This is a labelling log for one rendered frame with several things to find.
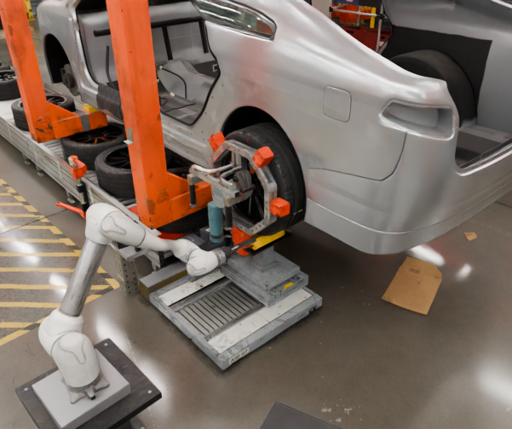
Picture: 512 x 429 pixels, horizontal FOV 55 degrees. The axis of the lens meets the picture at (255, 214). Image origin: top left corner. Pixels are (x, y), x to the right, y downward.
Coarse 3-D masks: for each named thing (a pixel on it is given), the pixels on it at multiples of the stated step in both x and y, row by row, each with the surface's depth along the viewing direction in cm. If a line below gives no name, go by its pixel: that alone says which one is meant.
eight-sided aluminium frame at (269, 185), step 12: (228, 144) 282; (240, 144) 280; (216, 156) 295; (252, 156) 270; (216, 168) 308; (264, 168) 271; (264, 180) 268; (264, 192) 272; (276, 192) 273; (264, 204) 276; (240, 216) 309; (264, 216) 280; (276, 216) 280; (240, 228) 303; (252, 228) 293
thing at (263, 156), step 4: (260, 148) 264; (264, 148) 265; (268, 148) 266; (256, 152) 264; (260, 152) 263; (264, 152) 264; (268, 152) 265; (272, 152) 266; (256, 156) 266; (260, 156) 263; (264, 156) 262; (268, 156) 263; (272, 156) 265; (256, 160) 267; (260, 160) 265; (264, 160) 263; (268, 160) 267; (256, 164) 268; (260, 164) 266; (264, 164) 269
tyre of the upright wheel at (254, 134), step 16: (256, 128) 287; (272, 128) 286; (256, 144) 276; (272, 144) 275; (288, 144) 278; (272, 160) 270; (288, 160) 273; (288, 176) 271; (288, 192) 272; (304, 192) 281; (304, 208) 287; (272, 224) 291; (288, 224) 289
